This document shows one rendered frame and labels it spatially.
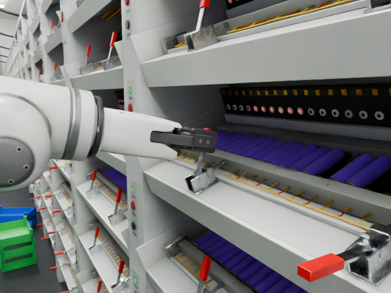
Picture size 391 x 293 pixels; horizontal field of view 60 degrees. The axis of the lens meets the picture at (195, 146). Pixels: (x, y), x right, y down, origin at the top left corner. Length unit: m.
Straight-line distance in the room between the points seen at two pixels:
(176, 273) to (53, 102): 0.41
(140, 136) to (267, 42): 0.17
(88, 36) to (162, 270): 0.92
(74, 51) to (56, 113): 0.96
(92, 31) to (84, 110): 0.98
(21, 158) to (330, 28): 0.27
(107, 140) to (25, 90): 0.10
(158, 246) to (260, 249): 0.36
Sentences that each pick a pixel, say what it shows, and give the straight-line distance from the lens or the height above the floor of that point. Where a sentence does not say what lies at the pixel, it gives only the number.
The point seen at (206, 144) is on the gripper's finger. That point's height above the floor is 1.03.
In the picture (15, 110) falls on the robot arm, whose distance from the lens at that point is 0.32.
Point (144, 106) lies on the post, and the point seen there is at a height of 1.07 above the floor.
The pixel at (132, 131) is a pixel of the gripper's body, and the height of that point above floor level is 1.05.
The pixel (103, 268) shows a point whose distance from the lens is 1.16.
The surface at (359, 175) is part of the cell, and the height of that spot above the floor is 1.01.
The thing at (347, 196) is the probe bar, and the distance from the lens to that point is 0.36.
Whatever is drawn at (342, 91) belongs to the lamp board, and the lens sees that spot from 0.47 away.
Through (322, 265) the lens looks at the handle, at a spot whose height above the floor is 0.98.
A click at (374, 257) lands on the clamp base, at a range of 0.30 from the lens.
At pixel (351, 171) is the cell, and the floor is 1.01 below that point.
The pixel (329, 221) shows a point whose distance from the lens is 0.36.
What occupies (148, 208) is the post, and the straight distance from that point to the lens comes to 0.68.
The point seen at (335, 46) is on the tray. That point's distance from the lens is 0.30.
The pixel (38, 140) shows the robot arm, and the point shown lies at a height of 1.06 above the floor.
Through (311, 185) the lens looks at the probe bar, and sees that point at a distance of 0.39.
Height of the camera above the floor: 1.10
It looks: 9 degrees down
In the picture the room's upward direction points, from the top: straight up
